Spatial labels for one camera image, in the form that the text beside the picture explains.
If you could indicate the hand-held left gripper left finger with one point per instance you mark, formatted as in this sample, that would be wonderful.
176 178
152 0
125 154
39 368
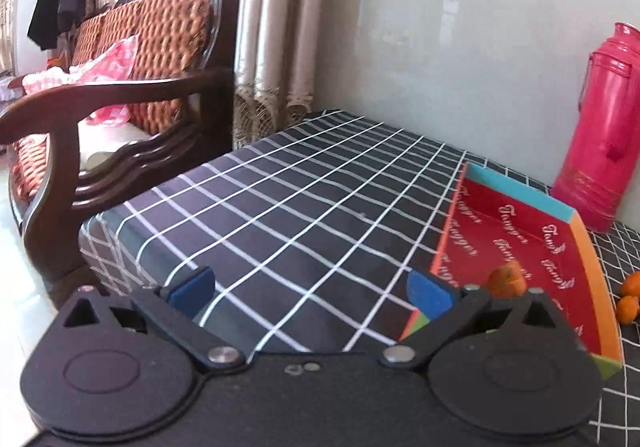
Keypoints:
192 286

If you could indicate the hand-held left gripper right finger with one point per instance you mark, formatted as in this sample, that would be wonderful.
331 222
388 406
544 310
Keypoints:
427 298

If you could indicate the orange tangerine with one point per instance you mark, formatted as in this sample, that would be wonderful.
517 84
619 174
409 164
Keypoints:
631 284
628 310
507 279

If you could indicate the red cardboard box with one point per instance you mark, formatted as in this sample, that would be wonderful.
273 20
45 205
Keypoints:
500 227

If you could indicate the black white checked tablecloth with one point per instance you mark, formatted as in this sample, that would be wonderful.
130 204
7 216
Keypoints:
300 207

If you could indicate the pink checked cloth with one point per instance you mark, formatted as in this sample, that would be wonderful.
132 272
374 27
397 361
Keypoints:
47 79
116 72

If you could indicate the pink thermos flask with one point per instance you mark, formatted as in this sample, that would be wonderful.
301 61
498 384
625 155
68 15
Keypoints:
602 127

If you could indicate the wooden sofa with orange cushions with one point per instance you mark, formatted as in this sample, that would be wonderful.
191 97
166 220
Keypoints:
160 42

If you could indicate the beige curtain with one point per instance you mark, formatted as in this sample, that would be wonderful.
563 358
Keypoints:
280 27

